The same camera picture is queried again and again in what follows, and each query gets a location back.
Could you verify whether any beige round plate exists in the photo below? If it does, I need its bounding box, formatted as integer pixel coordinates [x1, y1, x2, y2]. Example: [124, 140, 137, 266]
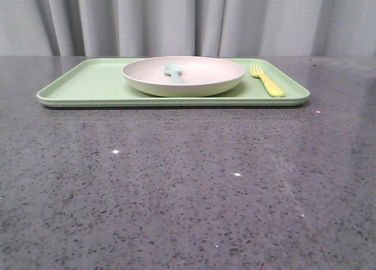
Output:
[122, 56, 246, 97]

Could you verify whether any light blue plastic spoon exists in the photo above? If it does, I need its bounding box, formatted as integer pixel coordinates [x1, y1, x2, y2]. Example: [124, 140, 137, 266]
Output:
[164, 64, 183, 84]

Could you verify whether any yellow plastic fork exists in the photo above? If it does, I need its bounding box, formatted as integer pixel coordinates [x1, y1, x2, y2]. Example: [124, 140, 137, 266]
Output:
[250, 65, 285, 98]

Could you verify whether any light green plastic tray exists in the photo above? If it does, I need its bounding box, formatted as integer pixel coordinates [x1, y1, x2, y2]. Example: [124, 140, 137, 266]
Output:
[37, 58, 310, 108]

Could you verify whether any grey pleated curtain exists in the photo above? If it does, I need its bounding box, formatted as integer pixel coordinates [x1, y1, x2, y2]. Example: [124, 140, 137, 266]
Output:
[1, 0, 375, 57]

